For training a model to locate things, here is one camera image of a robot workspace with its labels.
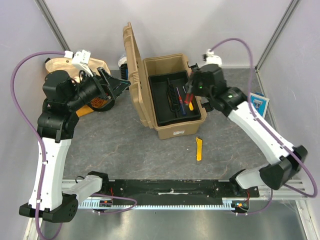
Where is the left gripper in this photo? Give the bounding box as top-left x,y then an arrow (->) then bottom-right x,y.
66,66 -> 131,111

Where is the red black utility knife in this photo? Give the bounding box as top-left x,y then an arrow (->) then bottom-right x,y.
184,92 -> 194,105

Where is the yellow handle screwdriver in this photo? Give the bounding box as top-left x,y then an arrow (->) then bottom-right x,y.
188,101 -> 194,111

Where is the tan plastic toolbox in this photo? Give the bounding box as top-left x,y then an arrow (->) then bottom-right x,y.
123,22 -> 207,140

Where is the black toolbox tray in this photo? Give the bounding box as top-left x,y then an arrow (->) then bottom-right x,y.
148,70 -> 201,127

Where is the red blue screwdriver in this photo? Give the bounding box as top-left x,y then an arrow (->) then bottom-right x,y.
176,87 -> 187,116

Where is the yellow utility knife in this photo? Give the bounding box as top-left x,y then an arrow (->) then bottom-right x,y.
195,137 -> 203,162

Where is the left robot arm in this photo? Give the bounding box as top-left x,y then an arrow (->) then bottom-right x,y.
19,67 -> 131,223

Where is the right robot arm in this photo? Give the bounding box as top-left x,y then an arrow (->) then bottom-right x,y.
185,63 -> 308,197

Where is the yellow canvas tote bag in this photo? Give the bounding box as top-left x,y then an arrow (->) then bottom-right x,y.
45,57 -> 115,117

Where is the blue razor package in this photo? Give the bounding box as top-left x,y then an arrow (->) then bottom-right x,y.
250,92 -> 270,118

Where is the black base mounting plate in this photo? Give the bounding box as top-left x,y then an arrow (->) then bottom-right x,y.
100,179 -> 260,205

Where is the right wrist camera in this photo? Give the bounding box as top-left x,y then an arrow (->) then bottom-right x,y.
202,49 -> 223,67

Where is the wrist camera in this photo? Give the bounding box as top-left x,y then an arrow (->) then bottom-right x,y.
64,49 -> 94,77
202,49 -> 223,67

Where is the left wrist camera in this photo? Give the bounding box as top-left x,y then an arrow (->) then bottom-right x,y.
64,49 -> 94,77

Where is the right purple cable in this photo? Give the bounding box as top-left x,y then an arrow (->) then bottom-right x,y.
209,37 -> 318,216

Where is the slotted cable duct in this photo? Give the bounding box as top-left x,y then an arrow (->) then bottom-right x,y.
78,197 -> 248,211

